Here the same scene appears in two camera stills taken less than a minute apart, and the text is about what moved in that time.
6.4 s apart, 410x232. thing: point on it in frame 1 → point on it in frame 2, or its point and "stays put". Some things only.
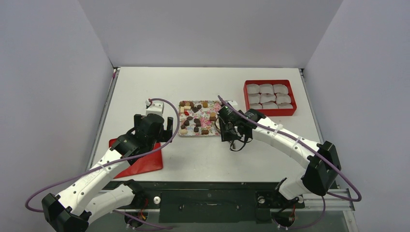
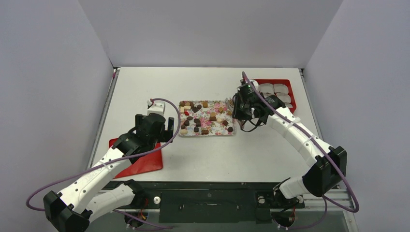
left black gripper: x=165 y=135 stays put
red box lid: x=143 y=164 stays put
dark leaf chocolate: x=197 y=122 stays put
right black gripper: x=224 y=124 → x=241 y=108
